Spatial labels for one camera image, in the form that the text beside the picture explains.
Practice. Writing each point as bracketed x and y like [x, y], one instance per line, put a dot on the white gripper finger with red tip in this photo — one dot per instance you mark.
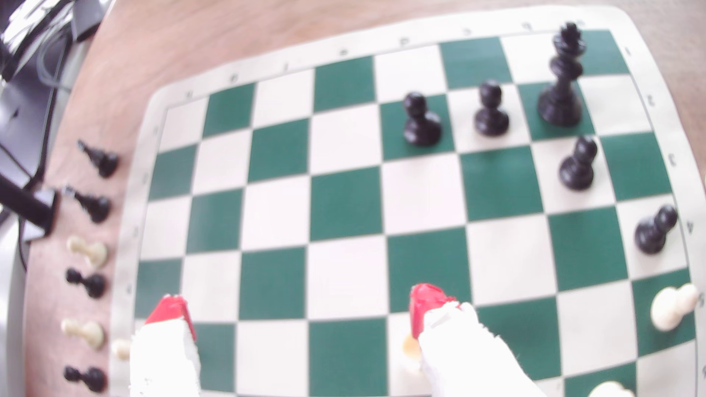
[463, 358]
[165, 358]

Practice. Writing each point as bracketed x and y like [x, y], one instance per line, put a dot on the white chess rook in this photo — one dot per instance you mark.
[411, 347]

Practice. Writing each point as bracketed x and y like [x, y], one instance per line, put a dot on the white chess pawn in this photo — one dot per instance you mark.
[91, 333]
[121, 349]
[667, 309]
[94, 253]
[609, 390]

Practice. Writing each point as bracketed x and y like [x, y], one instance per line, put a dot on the black chess pawn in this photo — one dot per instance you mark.
[94, 379]
[649, 236]
[422, 129]
[576, 171]
[491, 121]
[94, 285]

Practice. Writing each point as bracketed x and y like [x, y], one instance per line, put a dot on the black chess piece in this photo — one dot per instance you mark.
[96, 208]
[105, 162]

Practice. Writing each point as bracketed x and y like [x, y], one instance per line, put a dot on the green and white chess mat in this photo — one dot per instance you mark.
[342, 204]

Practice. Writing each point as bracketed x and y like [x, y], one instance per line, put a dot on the black chess king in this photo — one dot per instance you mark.
[560, 105]

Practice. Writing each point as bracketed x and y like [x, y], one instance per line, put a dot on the black bar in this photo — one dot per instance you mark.
[22, 201]

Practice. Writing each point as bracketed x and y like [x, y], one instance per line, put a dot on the grey striped object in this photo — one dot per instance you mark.
[33, 22]

